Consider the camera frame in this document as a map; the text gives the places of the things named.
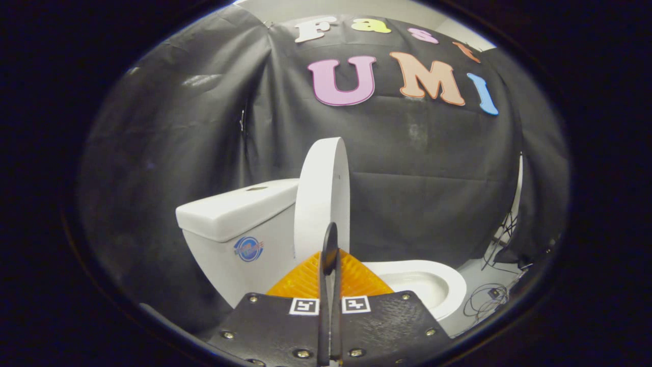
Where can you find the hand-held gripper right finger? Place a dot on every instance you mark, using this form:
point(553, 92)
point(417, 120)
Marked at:
point(392, 326)

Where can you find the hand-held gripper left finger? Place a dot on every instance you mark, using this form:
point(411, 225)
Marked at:
point(265, 326)

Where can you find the white toilet lid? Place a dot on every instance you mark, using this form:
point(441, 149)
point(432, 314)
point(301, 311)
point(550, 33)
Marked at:
point(321, 199)

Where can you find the white toilet seat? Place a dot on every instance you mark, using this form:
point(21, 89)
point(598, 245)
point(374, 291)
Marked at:
point(453, 280)

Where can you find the white ceramic toilet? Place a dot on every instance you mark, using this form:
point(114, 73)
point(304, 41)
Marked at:
point(229, 214)

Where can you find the black power adapter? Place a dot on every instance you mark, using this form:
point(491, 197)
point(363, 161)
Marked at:
point(493, 293)

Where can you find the black backdrop cloth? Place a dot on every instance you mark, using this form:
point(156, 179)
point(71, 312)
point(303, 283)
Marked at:
point(204, 127)

